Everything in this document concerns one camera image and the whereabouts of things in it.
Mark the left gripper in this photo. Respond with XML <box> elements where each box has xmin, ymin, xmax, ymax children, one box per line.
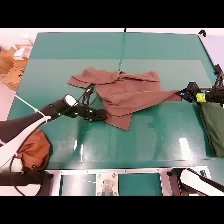
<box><xmin>79</xmin><ymin>106</ymin><xmax>108</xmax><ymax>122</ymax></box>

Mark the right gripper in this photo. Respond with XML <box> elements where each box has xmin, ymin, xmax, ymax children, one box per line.
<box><xmin>179</xmin><ymin>82</ymin><xmax>201</xmax><ymax>103</ymax></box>

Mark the orange garment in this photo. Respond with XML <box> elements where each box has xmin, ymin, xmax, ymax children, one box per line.
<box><xmin>15</xmin><ymin>129</ymin><xmax>53</xmax><ymax>172</ymax></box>

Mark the green garment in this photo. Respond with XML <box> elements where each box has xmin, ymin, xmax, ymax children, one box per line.
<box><xmin>199</xmin><ymin>102</ymin><xmax>224</xmax><ymax>158</ymax></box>

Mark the brown shirt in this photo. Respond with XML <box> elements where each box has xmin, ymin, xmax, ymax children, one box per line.
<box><xmin>67</xmin><ymin>67</ymin><xmax>184</xmax><ymax>132</ymax></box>

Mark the silver frame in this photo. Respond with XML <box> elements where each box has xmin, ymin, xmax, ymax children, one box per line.
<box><xmin>43</xmin><ymin>166</ymin><xmax>214</xmax><ymax>197</ymax></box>

